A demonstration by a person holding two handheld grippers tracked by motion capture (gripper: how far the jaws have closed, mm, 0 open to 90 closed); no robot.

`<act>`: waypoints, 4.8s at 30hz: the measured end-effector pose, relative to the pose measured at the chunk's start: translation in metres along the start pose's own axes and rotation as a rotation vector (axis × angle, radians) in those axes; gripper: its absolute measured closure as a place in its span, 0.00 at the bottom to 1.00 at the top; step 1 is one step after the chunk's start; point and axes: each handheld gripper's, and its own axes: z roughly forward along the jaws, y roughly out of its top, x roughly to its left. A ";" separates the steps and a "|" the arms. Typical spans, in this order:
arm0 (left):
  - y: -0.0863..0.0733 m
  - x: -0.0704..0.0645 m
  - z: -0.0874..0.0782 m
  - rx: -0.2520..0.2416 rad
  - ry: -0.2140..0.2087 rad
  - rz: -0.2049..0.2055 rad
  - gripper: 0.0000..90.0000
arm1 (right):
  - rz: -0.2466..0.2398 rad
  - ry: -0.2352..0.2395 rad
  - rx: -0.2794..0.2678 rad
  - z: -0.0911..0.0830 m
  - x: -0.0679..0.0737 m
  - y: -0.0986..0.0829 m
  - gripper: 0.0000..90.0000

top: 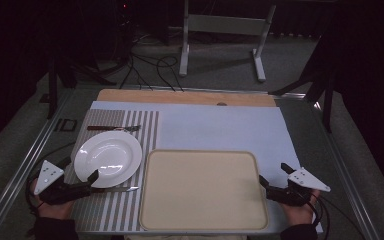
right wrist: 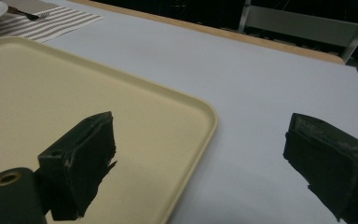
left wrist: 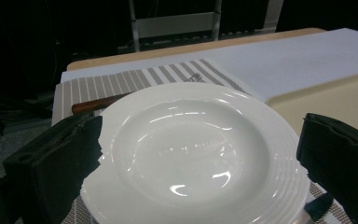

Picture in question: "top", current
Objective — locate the pale blue table mat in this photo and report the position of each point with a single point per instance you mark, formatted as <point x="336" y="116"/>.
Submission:
<point x="223" y="128"/>

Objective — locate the person's right hand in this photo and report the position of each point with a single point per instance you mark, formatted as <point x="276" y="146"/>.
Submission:
<point x="296" y="212"/>

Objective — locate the table knife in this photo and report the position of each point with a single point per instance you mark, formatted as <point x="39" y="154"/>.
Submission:
<point x="121" y="189"/>

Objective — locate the white plate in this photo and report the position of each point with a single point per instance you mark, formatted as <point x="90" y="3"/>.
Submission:
<point x="108" y="156"/>

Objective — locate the beige tray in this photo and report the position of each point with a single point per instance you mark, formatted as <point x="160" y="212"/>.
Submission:
<point x="201" y="190"/>

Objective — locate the aluminium rail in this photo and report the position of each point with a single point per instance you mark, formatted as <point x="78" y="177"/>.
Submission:
<point x="23" y="166"/>
<point x="343" y="173"/>

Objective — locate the black stand legs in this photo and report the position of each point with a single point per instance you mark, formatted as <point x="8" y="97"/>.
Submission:
<point x="60" y="73"/>
<point x="320" y="76"/>

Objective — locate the grey metal stand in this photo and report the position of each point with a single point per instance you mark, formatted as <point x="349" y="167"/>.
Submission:
<point x="225" y="25"/>

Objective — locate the wooden board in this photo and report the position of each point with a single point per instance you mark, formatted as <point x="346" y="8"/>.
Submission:
<point x="183" y="97"/>

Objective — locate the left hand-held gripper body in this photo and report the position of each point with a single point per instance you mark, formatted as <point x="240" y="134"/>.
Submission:
<point x="61" y="192"/>

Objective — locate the striped grey white placemat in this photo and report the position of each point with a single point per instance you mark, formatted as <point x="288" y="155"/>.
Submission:
<point x="126" y="210"/>

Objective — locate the person's left hand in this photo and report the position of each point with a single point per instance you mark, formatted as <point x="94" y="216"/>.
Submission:
<point x="57" y="210"/>

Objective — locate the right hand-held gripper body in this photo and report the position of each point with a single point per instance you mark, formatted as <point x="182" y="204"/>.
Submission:
<point x="296" y="191"/>

